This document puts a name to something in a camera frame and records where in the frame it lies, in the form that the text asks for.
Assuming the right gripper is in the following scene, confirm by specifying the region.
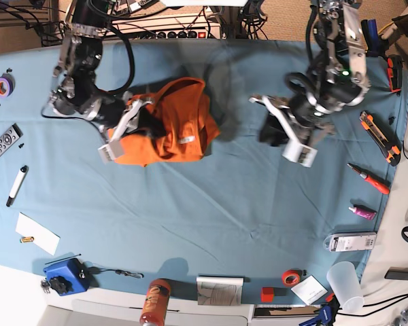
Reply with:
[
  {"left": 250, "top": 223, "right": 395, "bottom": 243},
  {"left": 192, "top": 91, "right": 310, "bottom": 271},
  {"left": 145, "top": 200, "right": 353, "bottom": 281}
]
[{"left": 99, "top": 94, "right": 165, "bottom": 143}]

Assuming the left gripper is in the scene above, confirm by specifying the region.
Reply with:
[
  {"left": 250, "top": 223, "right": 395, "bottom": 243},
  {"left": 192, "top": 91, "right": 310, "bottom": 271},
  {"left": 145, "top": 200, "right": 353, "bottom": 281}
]
[{"left": 258, "top": 96, "right": 335, "bottom": 147}]

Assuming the orange t-shirt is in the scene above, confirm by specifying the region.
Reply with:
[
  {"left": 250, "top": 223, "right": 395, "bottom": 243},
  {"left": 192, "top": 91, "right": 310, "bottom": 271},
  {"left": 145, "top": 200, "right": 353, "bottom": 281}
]
[{"left": 114, "top": 77, "right": 220, "bottom": 166}]

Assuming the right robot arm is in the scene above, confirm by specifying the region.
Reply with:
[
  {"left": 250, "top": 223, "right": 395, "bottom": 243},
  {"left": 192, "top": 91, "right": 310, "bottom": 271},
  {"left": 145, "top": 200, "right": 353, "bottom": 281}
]
[{"left": 44, "top": 1, "right": 166, "bottom": 143}]

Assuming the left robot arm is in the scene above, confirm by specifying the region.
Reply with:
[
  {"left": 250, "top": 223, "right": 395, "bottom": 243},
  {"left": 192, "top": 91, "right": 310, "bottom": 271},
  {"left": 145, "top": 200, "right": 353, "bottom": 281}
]
[{"left": 269, "top": 1, "right": 370, "bottom": 146}]

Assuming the blue table cloth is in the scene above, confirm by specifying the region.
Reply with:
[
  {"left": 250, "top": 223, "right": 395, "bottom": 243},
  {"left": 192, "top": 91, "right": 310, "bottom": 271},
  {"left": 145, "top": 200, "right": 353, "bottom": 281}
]
[{"left": 0, "top": 39, "right": 408, "bottom": 304}]

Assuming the orange black utility knife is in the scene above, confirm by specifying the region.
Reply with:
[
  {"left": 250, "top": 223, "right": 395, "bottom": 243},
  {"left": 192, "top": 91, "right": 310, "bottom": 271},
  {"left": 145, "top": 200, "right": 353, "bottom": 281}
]
[{"left": 360, "top": 111, "right": 401, "bottom": 166}]

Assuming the purple glue tube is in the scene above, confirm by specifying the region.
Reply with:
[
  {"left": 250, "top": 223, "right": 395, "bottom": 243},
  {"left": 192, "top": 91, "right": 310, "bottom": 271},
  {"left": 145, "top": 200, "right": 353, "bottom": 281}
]
[{"left": 348, "top": 205, "right": 377, "bottom": 220}]

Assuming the red screwdriver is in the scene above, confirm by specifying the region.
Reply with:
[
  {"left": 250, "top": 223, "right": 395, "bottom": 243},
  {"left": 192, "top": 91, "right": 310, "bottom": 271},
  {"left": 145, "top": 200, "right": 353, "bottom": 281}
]
[{"left": 347, "top": 163, "right": 390, "bottom": 195}]

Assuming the packaged item in blister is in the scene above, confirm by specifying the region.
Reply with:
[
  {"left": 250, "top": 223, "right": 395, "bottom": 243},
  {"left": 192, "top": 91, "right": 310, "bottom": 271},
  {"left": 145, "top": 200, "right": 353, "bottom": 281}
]
[{"left": 323, "top": 232, "right": 377, "bottom": 252}]

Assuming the orange black clamp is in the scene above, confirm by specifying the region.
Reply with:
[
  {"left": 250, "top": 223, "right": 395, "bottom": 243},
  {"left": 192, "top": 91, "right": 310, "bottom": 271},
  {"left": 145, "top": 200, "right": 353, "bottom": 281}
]
[{"left": 387, "top": 54, "right": 403, "bottom": 93}]

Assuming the blue clamp top right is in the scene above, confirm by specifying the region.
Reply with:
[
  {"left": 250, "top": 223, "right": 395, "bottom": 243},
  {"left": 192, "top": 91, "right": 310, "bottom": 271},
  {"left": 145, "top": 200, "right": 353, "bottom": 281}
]
[{"left": 361, "top": 19, "right": 380, "bottom": 57}]

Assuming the blue clamp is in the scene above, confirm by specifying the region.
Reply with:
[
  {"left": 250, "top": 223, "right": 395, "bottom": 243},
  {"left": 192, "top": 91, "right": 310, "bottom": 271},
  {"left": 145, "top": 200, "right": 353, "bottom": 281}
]
[
  {"left": 361, "top": 19, "right": 380, "bottom": 57},
  {"left": 299, "top": 293, "right": 340, "bottom": 326}
]

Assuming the red tape roll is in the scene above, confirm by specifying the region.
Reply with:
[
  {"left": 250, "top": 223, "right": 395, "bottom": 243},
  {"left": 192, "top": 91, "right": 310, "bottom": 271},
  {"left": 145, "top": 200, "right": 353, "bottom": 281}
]
[{"left": 282, "top": 270, "right": 303, "bottom": 287}]

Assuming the purple tape roll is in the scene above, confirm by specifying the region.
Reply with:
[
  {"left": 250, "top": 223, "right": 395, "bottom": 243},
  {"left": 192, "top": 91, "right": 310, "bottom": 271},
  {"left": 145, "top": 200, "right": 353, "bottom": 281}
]
[{"left": 0, "top": 72, "right": 16, "bottom": 98}]

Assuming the grey remote control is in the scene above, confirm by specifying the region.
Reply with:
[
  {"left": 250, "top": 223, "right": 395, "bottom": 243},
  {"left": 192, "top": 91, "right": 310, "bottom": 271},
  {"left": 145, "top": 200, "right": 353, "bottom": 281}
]
[{"left": 0, "top": 124, "right": 22, "bottom": 157}]

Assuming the white marker pen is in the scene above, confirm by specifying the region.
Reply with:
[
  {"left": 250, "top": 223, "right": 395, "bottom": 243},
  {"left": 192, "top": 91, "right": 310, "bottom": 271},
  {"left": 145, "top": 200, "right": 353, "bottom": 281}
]
[{"left": 6, "top": 165, "right": 29, "bottom": 207}]

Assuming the white paper card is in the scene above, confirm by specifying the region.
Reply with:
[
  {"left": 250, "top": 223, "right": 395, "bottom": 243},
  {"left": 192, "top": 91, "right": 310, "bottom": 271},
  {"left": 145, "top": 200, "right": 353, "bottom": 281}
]
[{"left": 16, "top": 213, "right": 60, "bottom": 255}]

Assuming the red cube block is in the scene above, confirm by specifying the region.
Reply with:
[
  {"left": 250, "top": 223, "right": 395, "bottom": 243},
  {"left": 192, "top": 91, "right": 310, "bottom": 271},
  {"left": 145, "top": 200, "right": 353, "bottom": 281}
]
[{"left": 260, "top": 287, "right": 275, "bottom": 303}]

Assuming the white square card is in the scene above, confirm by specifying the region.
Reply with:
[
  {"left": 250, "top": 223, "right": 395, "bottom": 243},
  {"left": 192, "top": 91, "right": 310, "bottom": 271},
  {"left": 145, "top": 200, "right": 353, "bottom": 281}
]
[{"left": 291, "top": 276, "right": 327, "bottom": 306}]

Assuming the translucent plastic cup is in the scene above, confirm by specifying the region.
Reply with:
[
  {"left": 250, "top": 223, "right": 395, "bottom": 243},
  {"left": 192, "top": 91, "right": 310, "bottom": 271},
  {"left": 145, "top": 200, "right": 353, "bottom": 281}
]
[{"left": 326, "top": 261, "right": 364, "bottom": 314}]

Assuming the small yellow battery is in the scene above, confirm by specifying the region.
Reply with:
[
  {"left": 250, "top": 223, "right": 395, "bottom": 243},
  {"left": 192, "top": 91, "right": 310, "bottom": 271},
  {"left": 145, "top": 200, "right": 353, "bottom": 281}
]
[{"left": 20, "top": 237, "right": 35, "bottom": 243}]

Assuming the grey patterned notebook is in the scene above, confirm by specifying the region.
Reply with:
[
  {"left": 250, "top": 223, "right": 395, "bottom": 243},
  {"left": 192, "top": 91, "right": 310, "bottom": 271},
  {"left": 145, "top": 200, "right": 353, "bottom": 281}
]
[{"left": 196, "top": 276, "right": 244, "bottom": 306}]

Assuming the blue box with knob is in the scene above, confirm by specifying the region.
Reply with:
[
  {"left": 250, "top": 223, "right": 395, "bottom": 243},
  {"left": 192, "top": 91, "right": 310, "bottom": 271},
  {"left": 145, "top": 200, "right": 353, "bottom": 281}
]
[{"left": 43, "top": 258, "right": 90, "bottom": 296}]

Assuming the orange drink bottle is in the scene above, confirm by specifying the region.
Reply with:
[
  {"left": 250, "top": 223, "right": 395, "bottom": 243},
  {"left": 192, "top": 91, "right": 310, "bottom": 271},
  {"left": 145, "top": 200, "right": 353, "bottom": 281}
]
[{"left": 139, "top": 279, "right": 171, "bottom": 326}]

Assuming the blue clamp bottom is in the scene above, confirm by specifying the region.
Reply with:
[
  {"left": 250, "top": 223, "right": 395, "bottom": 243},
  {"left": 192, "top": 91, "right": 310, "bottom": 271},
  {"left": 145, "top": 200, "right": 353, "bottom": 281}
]
[{"left": 299, "top": 293, "right": 340, "bottom": 326}]

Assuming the black adapter box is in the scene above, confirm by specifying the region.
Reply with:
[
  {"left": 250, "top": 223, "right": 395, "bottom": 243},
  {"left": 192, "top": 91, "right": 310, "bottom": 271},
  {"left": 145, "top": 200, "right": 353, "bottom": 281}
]
[{"left": 384, "top": 268, "right": 408, "bottom": 280}]

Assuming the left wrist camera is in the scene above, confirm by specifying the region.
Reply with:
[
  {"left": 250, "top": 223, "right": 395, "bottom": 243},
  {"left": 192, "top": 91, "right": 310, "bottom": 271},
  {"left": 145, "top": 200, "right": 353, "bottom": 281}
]
[{"left": 282, "top": 140, "right": 318, "bottom": 168}]

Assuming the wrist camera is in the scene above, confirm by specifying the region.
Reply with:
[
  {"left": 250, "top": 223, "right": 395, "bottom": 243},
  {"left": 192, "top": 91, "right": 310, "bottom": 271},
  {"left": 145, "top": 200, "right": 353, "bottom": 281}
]
[
  {"left": 282, "top": 140, "right": 318, "bottom": 168},
  {"left": 98, "top": 139, "right": 124, "bottom": 163}
]

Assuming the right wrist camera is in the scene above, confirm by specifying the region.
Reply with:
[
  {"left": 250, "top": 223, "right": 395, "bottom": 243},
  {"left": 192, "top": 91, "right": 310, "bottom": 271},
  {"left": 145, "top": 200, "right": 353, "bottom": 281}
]
[{"left": 98, "top": 139, "right": 124, "bottom": 163}]

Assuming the black cable tie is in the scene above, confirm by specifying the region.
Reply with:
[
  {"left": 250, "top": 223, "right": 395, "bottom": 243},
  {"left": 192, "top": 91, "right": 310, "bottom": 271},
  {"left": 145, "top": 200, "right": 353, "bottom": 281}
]
[{"left": 44, "top": 253, "right": 82, "bottom": 266}]

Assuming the black lanyard with carabiner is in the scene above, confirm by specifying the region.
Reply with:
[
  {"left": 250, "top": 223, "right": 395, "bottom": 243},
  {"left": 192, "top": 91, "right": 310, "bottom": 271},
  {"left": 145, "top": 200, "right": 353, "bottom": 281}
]
[{"left": 86, "top": 266, "right": 145, "bottom": 280}]

